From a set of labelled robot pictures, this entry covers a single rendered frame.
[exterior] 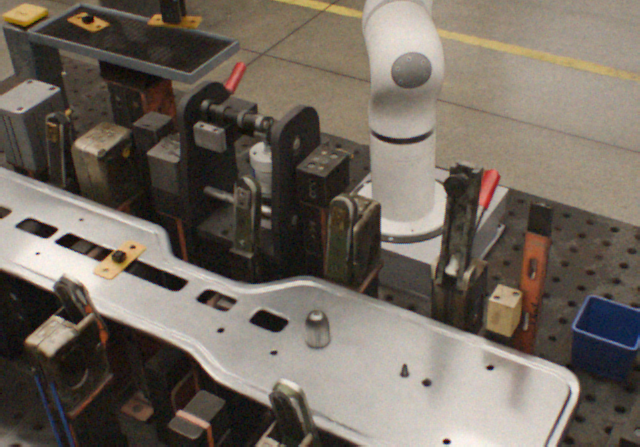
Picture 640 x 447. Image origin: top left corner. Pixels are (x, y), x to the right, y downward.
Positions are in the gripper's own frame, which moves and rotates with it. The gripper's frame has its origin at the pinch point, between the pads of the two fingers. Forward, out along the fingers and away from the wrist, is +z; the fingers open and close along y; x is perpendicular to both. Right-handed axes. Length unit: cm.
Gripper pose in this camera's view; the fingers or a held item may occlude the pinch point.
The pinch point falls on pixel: (173, 7)
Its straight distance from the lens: 149.4
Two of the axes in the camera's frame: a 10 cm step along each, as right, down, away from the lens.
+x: 9.7, 1.1, -2.1
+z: 0.4, 8.0, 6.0
